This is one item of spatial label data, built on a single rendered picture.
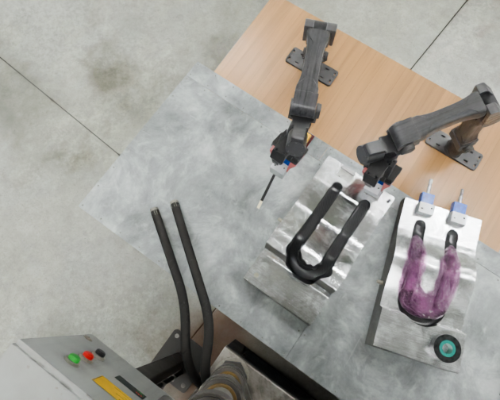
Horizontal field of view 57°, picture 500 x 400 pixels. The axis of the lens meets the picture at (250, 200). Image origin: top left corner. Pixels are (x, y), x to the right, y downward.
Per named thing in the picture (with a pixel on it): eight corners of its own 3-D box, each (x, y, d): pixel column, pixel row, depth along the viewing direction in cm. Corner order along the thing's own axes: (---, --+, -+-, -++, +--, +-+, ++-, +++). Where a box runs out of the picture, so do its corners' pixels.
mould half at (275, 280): (325, 163, 164) (331, 150, 151) (387, 204, 160) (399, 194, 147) (244, 278, 154) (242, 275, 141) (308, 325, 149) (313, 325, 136)
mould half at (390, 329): (400, 201, 160) (410, 192, 149) (475, 223, 157) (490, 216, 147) (364, 343, 148) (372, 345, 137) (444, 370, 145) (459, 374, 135)
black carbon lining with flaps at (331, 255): (332, 180, 155) (337, 171, 146) (374, 206, 152) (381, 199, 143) (275, 264, 148) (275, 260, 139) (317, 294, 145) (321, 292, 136)
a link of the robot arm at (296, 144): (309, 159, 130) (317, 127, 121) (280, 153, 130) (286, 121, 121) (314, 132, 137) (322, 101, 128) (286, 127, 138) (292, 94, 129)
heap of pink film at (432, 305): (407, 232, 151) (415, 227, 143) (461, 248, 149) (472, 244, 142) (389, 309, 145) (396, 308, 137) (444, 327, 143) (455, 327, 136)
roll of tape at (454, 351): (461, 355, 136) (467, 355, 133) (437, 366, 135) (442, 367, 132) (448, 329, 138) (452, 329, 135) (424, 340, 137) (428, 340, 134)
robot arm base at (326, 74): (332, 76, 164) (342, 62, 166) (286, 49, 167) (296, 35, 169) (328, 87, 172) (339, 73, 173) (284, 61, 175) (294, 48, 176)
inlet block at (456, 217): (451, 189, 158) (459, 184, 153) (466, 193, 157) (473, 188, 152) (444, 224, 155) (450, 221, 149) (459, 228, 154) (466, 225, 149)
